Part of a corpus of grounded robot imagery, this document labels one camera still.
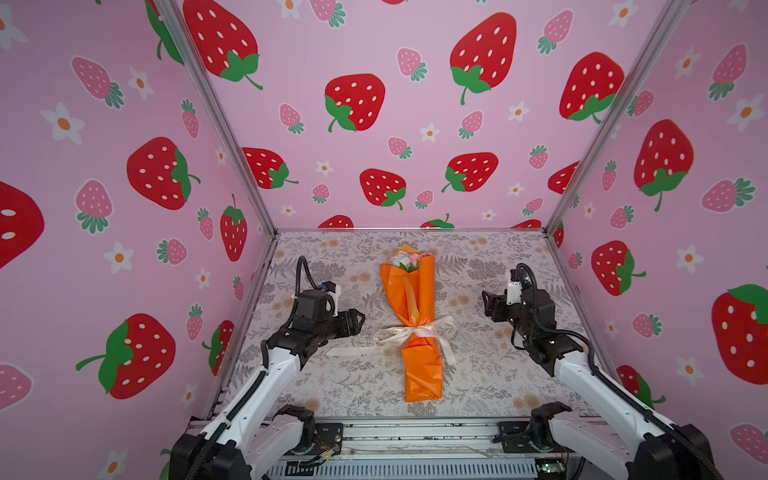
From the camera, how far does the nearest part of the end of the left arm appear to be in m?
0.57

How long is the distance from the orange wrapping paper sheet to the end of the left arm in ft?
0.60

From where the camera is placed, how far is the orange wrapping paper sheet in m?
0.80
